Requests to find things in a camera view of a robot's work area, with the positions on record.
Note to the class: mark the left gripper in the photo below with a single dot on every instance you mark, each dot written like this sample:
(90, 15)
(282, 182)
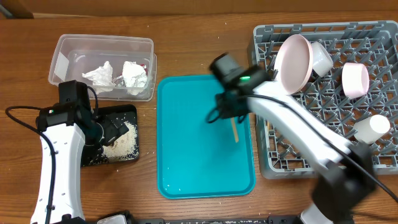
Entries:
(114, 127)

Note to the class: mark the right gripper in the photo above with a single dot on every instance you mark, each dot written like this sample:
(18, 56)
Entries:
(228, 110)

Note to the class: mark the black plastic tray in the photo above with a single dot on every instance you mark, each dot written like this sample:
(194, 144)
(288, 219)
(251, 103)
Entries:
(92, 153)

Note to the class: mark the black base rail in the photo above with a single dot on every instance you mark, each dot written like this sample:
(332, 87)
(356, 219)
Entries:
(271, 219)

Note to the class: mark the grey dishwasher rack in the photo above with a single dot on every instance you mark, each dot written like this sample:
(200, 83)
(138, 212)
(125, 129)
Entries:
(371, 43)

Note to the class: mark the grey bowl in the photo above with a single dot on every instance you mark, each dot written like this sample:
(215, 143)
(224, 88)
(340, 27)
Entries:
(322, 62)

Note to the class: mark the small white bowl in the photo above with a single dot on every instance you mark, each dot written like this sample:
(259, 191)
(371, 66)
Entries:
(355, 80)

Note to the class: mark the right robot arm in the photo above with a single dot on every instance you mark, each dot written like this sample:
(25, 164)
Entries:
(345, 170)

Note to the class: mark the teal plastic serving tray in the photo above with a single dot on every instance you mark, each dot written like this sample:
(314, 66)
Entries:
(196, 159)

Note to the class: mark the red foil snack wrapper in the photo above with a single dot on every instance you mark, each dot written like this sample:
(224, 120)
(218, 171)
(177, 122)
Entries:
(133, 75)

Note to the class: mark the cooked rice pile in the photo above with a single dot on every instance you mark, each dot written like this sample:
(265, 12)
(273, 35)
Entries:
(125, 148)

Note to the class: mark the white cup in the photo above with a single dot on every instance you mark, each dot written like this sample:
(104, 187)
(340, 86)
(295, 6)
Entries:
(372, 128)

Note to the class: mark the large white plate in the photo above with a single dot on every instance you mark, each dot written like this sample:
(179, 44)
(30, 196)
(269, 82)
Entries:
(294, 63)

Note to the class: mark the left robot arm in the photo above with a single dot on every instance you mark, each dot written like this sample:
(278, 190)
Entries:
(71, 138)

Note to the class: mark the clear plastic waste bin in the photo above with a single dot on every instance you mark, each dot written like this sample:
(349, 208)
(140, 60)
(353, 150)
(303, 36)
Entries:
(76, 54)

